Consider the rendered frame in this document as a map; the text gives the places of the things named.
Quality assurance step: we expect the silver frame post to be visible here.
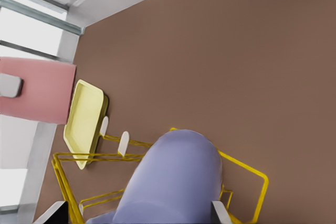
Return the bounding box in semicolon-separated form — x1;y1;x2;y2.
0;40;75;63
0;0;85;35

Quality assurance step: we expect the yellow wire dish rack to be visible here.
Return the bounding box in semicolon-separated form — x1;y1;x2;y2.
51;115;270;224

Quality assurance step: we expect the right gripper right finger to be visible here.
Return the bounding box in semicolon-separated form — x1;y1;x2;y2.
209;200;233;224

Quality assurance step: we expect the lavender purple cup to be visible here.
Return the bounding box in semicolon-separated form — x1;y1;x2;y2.
86;129;224;224

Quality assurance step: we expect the pale finger of the left gripper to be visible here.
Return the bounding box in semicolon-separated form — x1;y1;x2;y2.
0;73;24;99

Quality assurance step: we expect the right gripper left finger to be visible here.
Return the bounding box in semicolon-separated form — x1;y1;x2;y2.
33;200;69;224

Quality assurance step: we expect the pale yellow rectangular tray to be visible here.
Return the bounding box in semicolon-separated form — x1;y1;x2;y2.
64;79;110;170

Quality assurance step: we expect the pink plate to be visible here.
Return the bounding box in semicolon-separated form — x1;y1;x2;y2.
0;57;77;125

